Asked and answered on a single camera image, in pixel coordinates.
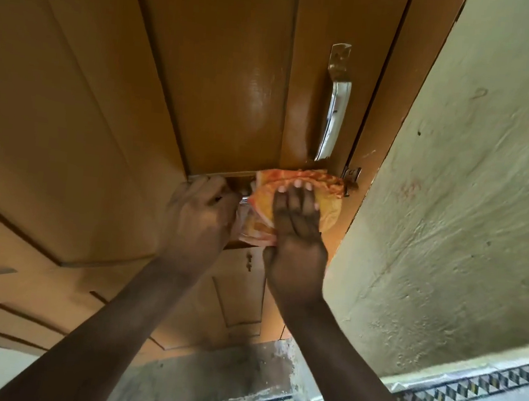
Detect person's right hand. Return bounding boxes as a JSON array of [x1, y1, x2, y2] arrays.
[[258, 177, 338, 309]]

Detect person's left hand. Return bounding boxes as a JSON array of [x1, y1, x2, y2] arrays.
[[154, 170, 249, 281]]

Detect orange patterned cleaning cloth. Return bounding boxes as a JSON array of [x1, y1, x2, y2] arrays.
[[237, 162, 347, 255]]

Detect person's right forearm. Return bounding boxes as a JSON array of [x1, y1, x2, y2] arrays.
[[268, 291, 419, 401]]

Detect person's left forearm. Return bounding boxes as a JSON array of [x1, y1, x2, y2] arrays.
[[0, 242, 205, 401]]

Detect brown wooden door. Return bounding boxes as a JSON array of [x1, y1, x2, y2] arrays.
[[0, 0, 415, 390]]

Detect metal bolt keeper bracket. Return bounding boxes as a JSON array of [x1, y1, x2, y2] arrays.
[[339, 164, 362, 199]]

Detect silver metal door handle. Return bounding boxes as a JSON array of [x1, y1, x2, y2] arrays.
[[313, 41, 357, 165]]

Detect brown wooden door frame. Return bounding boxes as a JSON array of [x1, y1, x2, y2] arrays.
[[316, 0, 469, 281]]

